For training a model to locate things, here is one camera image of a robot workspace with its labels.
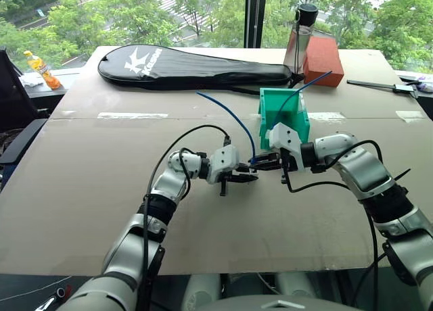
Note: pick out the dark window frame post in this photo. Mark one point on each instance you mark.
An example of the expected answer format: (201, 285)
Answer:
(254, 17)

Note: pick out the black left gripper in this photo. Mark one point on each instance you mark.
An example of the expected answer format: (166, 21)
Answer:
(239, 171)

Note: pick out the red brick block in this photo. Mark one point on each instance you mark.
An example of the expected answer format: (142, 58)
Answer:
(323, 61)

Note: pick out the green plastic bin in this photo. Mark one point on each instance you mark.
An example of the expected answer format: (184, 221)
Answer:
(275, 104)

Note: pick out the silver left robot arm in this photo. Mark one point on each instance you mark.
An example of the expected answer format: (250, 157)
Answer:
(125, 250)

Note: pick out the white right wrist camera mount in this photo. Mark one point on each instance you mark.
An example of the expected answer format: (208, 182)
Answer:
(287, 138)

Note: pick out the black racket cover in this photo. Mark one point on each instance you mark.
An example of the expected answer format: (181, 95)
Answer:
(189, 69)

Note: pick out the black and silver hand tool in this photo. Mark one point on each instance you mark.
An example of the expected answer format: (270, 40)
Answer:
(404, 88)

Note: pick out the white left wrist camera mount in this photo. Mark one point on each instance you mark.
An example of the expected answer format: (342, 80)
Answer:
(224, 159)

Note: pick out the clear tape strip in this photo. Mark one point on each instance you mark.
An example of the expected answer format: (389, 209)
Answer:
(132, 115)
(410, 115)
(326, 116)

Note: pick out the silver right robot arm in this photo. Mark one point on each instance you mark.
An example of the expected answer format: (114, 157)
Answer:
(368, 172)

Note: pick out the grey robot torso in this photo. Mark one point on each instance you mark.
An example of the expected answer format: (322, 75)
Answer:
(280, 305)

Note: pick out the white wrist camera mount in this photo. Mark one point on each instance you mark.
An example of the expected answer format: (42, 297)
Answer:
(287, 138)
(224, 159)

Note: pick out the orange drink bottle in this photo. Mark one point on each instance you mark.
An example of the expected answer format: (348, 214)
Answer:
(45, 72)

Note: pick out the clear water bottle black cap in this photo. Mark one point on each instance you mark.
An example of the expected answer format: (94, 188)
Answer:
(299, 44)

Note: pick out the black office chair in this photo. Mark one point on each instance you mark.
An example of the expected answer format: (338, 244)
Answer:
(13, 98)

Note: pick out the white crumpled tissue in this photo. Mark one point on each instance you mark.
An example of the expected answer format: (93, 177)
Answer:
(31, 79)

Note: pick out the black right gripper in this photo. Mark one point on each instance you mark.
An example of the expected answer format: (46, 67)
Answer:
(285, 162)

